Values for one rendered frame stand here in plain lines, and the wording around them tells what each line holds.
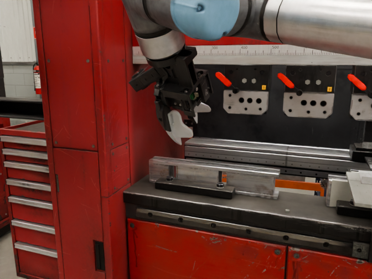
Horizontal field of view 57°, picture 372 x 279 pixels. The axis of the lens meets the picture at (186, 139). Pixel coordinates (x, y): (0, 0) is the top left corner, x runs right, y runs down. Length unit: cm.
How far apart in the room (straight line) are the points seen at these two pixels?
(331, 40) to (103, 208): 99
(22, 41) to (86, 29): 595
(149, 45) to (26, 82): 659
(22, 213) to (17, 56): 529
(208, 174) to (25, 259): 133
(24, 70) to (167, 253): 609
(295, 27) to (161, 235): 99
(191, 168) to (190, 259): 33
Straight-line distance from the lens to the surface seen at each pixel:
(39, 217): 204
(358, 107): 116
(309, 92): 115
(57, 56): 124
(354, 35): 45
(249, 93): 117
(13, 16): 720
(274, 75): 171
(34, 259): 220
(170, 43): 55
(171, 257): 134
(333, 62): 115
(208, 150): 153
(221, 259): 128
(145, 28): 54
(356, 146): 145
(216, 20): 43
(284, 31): 49
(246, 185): 126
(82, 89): 118
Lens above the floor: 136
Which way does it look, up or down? 13 degrees down
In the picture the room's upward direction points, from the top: straight up
